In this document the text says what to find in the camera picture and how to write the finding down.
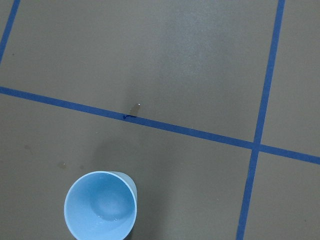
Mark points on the light blue plastic cup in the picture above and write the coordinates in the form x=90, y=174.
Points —
x=101, y=205

